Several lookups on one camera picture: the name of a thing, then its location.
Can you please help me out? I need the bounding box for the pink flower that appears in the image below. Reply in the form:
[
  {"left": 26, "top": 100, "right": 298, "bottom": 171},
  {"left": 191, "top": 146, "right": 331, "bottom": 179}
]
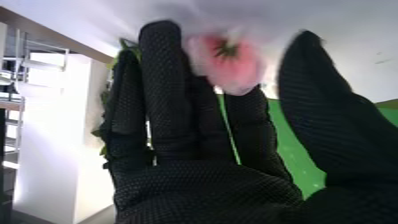
[{"left": 90, "top": 28, "right": 267, "bottom": 164}]

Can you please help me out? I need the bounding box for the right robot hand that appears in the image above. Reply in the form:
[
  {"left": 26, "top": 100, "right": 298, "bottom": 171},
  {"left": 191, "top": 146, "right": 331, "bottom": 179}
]
[{"left": 95, "top": 19, "right": 398, "bottom": 224}]

